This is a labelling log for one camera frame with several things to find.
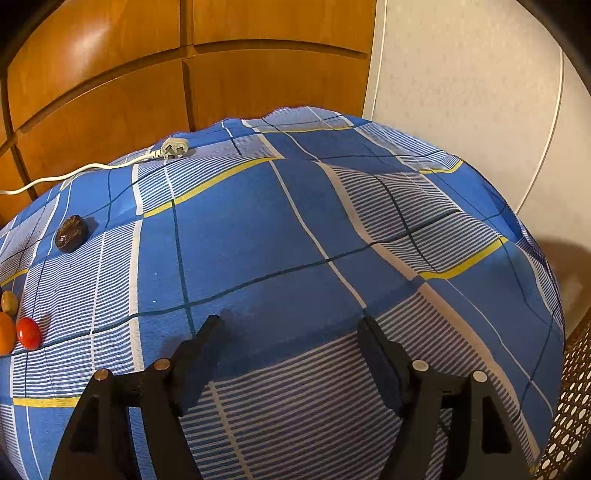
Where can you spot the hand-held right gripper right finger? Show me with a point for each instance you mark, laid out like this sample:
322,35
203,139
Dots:
383,364

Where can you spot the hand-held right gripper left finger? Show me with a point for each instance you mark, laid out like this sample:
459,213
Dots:
203,364

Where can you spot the red tomato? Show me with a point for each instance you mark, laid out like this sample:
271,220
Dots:
28,332

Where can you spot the dark brown round fruit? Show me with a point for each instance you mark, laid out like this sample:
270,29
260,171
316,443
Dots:
70,233

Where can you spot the large orange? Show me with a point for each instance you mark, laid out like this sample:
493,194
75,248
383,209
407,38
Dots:
6,334

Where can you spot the small tan round fruit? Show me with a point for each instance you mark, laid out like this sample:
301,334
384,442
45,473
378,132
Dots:
9,303

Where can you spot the blue plaid tablecloth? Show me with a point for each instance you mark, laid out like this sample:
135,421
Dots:
286,230

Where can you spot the rattan chair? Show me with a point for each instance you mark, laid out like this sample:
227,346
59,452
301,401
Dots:
572,406

